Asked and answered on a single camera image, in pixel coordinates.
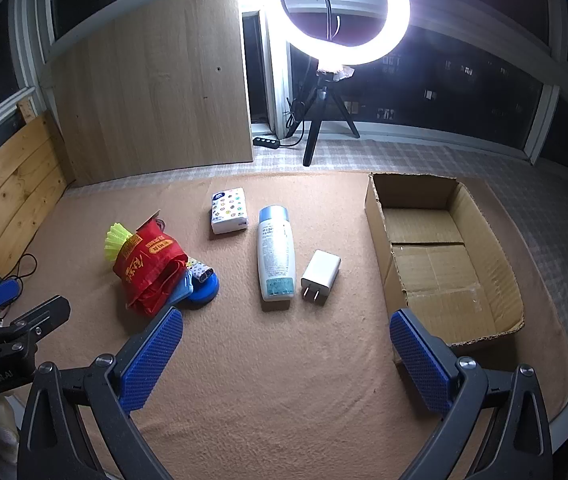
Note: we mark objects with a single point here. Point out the white patterned tube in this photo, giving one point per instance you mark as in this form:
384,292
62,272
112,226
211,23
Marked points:
198,269

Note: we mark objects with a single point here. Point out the light wooden panel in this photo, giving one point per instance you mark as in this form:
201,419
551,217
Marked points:
154,85

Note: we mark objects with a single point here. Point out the white lotion bottle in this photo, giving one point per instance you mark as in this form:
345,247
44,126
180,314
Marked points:
276,255

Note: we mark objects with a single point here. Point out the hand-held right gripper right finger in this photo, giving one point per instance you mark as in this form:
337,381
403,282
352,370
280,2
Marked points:
421,365

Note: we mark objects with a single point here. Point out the crumpled plastic wrap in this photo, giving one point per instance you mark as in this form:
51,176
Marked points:
343,72

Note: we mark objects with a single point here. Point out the light blue flat case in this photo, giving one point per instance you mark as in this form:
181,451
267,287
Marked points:
181,287

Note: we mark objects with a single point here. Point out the white wall charger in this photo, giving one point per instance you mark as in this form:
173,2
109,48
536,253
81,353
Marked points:
320,270

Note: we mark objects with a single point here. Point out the white dotted tissue pack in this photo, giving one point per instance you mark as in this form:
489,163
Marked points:
229,210

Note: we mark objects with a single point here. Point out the brown cardboard box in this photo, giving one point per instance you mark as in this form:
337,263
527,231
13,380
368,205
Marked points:
428,260

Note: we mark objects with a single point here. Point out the blue round container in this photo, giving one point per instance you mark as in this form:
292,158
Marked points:
206,290

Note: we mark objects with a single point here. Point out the yellow plastic shuttlecock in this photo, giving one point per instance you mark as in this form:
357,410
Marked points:
116,242

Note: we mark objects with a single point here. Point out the black tripod stand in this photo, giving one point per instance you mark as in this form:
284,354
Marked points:
314,135

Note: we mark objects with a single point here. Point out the pine plank board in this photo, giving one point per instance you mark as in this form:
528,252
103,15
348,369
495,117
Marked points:
9,185

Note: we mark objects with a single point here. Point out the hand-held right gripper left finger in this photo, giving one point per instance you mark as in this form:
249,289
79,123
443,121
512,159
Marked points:
151,355

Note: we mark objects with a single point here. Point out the red plastic bag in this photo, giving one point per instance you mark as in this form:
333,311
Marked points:
149,260

